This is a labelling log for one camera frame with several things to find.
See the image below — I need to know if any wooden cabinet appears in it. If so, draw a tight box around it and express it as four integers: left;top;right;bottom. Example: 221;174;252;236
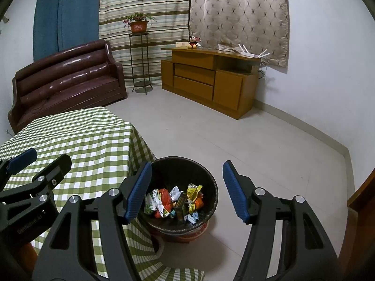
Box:
161;46;262;120

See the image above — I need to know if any green white plastic packaging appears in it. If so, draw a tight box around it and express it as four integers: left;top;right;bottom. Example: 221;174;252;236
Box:
144;192;160;215

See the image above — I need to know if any potted plant in orange pot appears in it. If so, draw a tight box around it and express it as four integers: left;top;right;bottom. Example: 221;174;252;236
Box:
123;12;157;34

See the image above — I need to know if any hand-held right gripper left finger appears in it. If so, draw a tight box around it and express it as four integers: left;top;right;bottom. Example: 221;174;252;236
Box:
32;162;153;281

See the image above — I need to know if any black trash bin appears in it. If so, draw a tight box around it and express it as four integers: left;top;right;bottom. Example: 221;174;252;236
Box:
140;156;219;244

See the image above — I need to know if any dark brown leather sofa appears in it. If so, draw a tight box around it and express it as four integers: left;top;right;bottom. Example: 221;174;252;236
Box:
7;39;128;133

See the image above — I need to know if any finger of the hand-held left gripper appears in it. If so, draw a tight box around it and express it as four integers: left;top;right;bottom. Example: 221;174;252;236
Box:
0;153;73;208
0;148;38;191

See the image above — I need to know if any blue curtain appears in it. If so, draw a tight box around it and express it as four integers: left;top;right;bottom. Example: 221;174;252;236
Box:
33;0;103;62

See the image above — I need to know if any beige diamond pattern curtain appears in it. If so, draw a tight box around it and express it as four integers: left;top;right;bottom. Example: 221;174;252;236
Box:
189;0;290;68

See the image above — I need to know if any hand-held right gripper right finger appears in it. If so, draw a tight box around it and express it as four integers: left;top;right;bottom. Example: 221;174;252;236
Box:
223;160;342;281

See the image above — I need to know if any black metal plant stand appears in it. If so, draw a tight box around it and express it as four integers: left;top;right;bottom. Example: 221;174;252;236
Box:
129;32;153;96

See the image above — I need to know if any yellow wrapper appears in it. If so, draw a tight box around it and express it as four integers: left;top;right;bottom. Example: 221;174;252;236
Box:
187;183;204;211

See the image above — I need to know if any black cardboard box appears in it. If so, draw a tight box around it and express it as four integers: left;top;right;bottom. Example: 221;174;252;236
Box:
173;195;188;221

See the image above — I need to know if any wooden door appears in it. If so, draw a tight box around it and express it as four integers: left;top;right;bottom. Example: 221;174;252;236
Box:
337;176;375;281

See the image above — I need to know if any white router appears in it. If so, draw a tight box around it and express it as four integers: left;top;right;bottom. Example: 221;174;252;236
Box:
237;43;270;60

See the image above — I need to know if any red plastic bag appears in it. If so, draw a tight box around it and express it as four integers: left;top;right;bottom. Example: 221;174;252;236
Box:
158;189;172;211

